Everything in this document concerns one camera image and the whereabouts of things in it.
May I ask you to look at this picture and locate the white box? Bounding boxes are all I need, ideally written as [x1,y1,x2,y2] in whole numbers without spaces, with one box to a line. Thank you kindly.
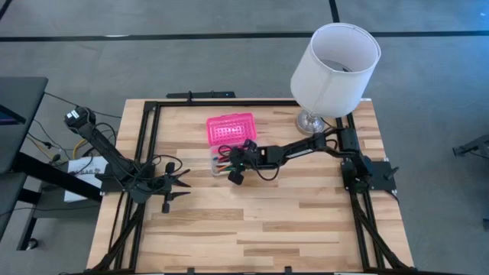
[63,155,110,203]

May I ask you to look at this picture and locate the black stand leg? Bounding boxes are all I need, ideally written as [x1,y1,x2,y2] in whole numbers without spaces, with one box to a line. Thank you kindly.
[452,133,489,157]

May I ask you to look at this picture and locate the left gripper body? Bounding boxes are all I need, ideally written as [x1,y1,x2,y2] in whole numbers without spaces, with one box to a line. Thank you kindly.
[151,163,180,214]

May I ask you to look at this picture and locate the clear supply box pink lid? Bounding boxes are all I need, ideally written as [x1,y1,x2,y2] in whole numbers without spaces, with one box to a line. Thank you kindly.
[206,112,257,177]

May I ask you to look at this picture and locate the black bar device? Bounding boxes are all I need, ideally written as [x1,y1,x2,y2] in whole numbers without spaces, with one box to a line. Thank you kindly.
[166,90,237,99]

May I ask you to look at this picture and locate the grey desk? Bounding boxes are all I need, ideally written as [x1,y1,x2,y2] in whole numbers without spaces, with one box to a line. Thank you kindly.
[0,76,104,251]

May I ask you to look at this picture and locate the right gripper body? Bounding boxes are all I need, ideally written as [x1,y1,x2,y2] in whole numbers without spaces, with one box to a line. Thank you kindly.
[228,139,264,186]

